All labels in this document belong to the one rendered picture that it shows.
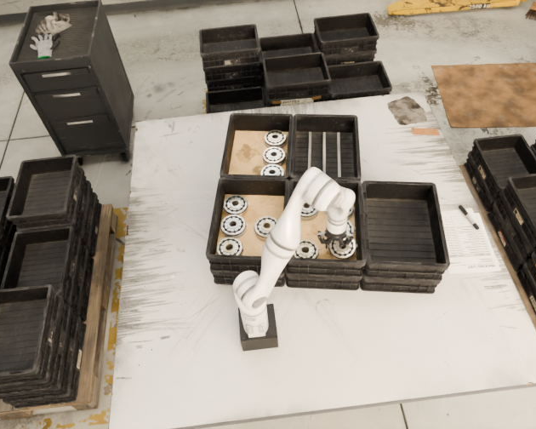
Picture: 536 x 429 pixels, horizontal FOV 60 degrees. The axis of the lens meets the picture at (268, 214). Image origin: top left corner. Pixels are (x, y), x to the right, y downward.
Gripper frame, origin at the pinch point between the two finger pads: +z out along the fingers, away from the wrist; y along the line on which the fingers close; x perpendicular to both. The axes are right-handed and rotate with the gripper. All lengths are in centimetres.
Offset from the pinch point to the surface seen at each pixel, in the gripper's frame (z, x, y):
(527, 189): 52, 75, 107
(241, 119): -3, 67, -45
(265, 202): 3.8, 23.2, -29.5
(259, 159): 4, 48, -35
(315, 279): 9.9, -9.7, -6.9
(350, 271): 2.8, -9.4, 6.5
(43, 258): 47, 14, -148
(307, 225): 4.1, 11.9, -10.9
